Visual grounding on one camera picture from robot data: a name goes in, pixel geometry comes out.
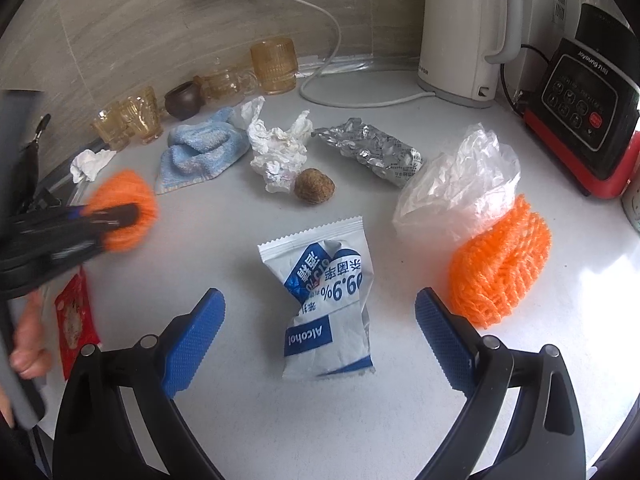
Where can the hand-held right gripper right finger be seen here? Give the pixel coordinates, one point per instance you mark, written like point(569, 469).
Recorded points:
point(442, 342)

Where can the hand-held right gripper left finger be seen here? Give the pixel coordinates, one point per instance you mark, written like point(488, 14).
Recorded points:
point(192, 342)

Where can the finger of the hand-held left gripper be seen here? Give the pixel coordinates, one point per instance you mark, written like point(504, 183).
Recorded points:
point(120, 216)
point(82, 212)

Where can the orange foam fruit net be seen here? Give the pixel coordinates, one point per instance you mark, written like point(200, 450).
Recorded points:
point(127, 187)
point(500, 270)

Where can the white blue wipe packet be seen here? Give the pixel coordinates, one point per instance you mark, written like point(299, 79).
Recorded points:
point(320, 310)

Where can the person's left hand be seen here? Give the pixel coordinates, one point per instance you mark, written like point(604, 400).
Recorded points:
point(30, 340)

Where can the small crumpled white tissue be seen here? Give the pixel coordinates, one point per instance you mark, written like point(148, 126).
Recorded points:
point(90, 165)

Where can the red snack packet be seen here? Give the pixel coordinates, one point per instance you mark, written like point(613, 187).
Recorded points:
point(75, 320)

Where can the light blue towel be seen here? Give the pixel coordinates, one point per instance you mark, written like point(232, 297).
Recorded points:
point(200, 152)

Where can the dark brown small pot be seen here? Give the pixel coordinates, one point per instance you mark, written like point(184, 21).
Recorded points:
point(182, 101)

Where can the clear plastic bag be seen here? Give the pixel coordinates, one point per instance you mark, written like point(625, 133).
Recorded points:
point(450, 185)

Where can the large crumpled white tissue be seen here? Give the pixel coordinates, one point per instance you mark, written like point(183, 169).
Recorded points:
point(275, 150)

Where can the brown walnut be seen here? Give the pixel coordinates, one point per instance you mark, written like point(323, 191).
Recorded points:
point(312, 187)

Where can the crumpled silver foil packet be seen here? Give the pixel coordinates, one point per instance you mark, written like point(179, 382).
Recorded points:
point(370, 152)

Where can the tall amber glass cup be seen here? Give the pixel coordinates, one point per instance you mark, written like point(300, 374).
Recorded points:
point(273, 66)

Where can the white cup with plant print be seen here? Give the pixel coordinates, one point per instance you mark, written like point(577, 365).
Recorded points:
point(634, 212)

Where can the red black blender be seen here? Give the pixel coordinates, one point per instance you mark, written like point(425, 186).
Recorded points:
point(580, 105)

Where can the clear plastic tube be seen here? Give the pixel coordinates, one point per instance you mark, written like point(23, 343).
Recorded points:
point(350, 64)

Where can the white electric kettle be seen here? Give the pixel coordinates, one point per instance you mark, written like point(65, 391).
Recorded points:
point(462, 30)

